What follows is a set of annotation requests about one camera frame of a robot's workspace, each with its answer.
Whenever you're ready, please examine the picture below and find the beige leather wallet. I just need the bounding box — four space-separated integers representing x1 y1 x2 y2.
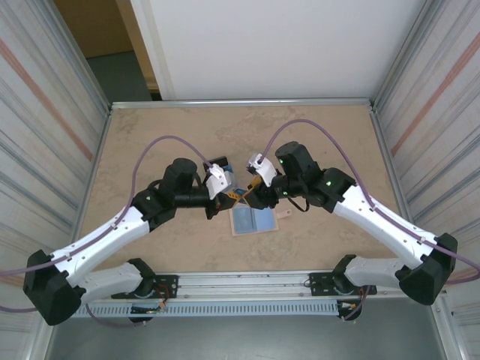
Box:
228 204 293 238

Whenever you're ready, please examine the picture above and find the clear acrylic card holder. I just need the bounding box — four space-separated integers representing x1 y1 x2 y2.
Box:
208 154 241 196

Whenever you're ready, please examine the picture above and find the grey sheet metal shelf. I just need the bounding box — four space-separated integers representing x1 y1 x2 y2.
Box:
44 316 451 360

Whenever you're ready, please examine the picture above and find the brown wooden door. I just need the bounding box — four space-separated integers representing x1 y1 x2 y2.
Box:
53 0 163 101

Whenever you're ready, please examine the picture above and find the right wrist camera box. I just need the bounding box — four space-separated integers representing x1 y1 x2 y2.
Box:
243 151 279 188

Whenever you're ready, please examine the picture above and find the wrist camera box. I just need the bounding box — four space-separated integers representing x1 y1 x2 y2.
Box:
202 160 236 200
243 151 279 188

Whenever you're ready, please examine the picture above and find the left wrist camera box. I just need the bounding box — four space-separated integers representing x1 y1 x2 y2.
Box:
202 160 236 200

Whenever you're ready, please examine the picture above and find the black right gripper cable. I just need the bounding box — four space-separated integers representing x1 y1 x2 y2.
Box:
285 193 309 213

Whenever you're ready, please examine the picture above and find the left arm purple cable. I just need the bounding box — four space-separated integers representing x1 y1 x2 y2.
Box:
0 135 211 329

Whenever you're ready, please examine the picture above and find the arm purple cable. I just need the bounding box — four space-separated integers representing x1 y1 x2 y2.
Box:
262 118 480 323
0 135 211 329

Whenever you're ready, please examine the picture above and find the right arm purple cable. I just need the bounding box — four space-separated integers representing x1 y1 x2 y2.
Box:
262 118 480 323

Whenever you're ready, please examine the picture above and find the aluminium extrusion mounting rail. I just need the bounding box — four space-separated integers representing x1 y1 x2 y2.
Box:
39 266 450 302

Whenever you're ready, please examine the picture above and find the long aluminium table rail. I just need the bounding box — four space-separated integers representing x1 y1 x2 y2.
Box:
109 97 377 111

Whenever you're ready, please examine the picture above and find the aluminium table edge rail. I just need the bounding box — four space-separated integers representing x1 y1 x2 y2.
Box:
67 106 114 273
370 106 425 269

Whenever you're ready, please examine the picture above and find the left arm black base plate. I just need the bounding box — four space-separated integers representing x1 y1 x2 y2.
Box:
110 274 179 300

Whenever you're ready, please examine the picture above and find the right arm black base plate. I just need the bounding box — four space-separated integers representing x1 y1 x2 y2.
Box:
308 270 377 299

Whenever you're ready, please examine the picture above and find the white slotted cable duct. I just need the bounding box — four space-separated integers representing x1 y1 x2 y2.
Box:
52 301 341 319

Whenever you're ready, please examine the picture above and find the small wired controller board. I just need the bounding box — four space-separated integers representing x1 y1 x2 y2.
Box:
129 304 169 315
336 299 367 313

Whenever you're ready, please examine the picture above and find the corrugated translucent enclosure panel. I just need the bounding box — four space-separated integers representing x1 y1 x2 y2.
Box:
0 0 113 331
374 0 480 327

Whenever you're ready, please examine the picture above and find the aluminium corner post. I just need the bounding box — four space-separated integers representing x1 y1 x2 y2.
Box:
48 0 113 110
369 0 438 108

